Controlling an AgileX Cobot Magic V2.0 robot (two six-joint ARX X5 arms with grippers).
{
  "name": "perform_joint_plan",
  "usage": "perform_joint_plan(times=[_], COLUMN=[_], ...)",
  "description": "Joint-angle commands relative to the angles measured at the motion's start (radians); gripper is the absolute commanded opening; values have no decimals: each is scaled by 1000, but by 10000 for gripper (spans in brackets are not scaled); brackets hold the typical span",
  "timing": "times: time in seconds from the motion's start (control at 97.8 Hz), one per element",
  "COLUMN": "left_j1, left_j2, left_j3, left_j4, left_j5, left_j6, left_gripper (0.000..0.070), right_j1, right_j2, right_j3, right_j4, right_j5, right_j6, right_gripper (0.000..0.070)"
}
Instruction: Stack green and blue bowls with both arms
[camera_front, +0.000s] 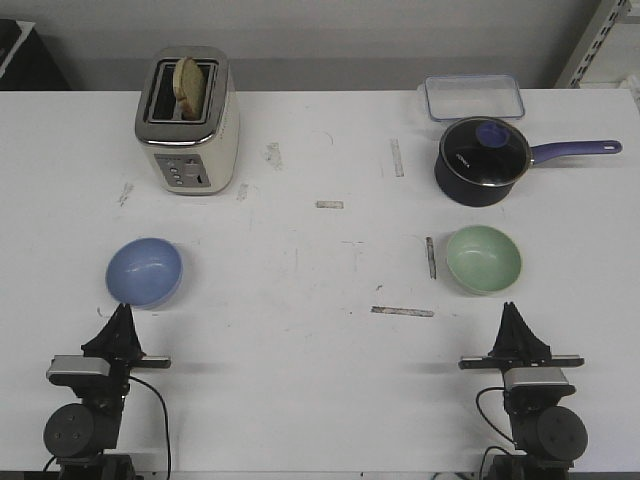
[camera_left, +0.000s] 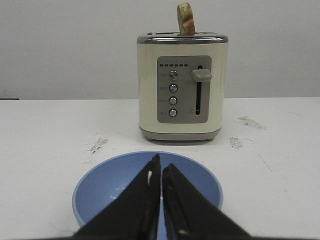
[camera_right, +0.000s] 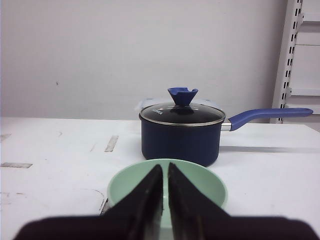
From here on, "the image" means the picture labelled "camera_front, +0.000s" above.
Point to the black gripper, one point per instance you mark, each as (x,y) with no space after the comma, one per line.
(528,346)
(107,343)

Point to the blue bowl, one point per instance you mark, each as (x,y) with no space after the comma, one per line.
(144,273)

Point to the green bowl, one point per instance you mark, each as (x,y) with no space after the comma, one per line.
(483,259)

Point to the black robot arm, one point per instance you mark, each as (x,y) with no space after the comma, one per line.
(547,438)
(81,436)

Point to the dark blue saucepan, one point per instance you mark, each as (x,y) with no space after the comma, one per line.
(466,193)

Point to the glass pot lid blue knob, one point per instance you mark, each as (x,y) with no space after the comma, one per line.
(485,151)

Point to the cream two-slot toaster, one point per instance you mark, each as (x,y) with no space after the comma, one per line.
(190,157)

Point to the clear plastic container blue rim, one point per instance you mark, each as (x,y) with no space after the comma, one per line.
(453,97)

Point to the toast slice in toaster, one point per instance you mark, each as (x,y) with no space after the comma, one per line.
(188,84)

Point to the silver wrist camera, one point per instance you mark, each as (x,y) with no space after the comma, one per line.
(70,370)
(538,380)

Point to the white slotted shelf rail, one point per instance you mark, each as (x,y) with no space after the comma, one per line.
(607,53)

